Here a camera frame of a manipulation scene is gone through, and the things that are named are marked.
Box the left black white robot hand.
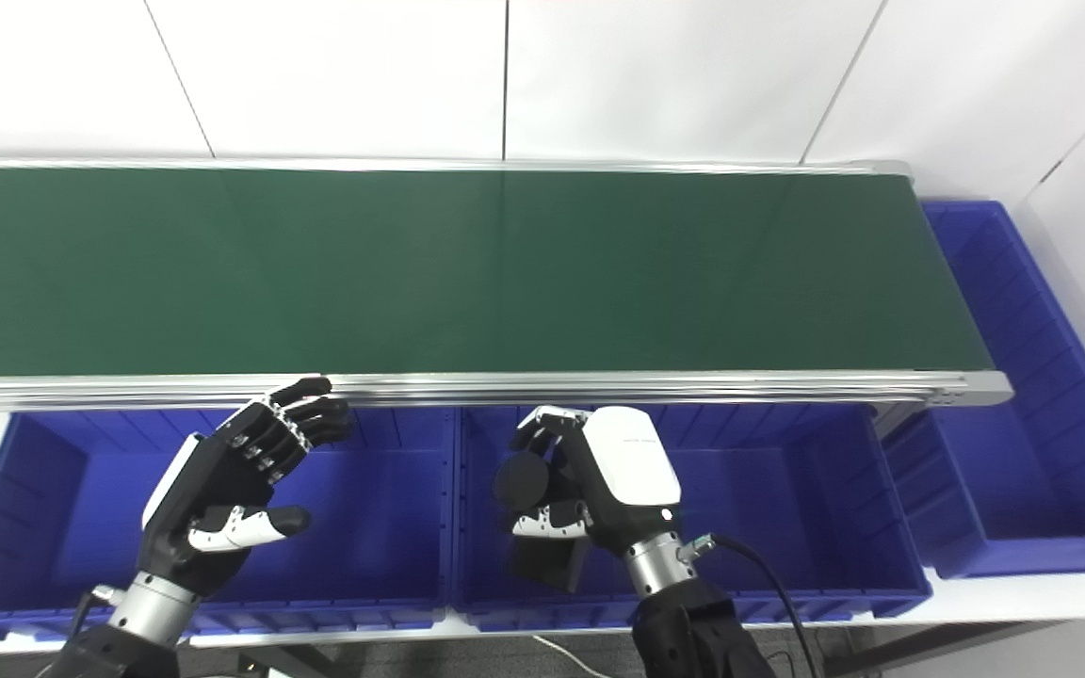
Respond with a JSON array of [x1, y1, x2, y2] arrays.
[[140, 377, 353, 600]]

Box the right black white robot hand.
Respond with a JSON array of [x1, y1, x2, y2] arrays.
[[494, 405, 685, 566]]

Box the black cylinder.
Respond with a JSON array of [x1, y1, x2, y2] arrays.
[[493, 452, 591, 595]]

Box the blue plastic bin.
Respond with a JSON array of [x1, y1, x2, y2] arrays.
[[882, 200, 1085, 579], [0, 407, 460, 642], [453, 403, 933, 633]]

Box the green conveyor belt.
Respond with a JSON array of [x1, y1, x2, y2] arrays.
[[0, 158, 1015, 416]]

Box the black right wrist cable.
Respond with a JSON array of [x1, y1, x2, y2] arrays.
[[679, 532, 822, 678]]

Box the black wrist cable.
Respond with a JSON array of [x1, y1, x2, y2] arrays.
[[70, 584, 125, 653], [679, 532, 822, 678]]

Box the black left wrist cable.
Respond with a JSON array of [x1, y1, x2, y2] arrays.
[[70, 584, 125, 653]]

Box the white floor cable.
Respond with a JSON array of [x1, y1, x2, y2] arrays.
[[533, 635, 611, 678]]

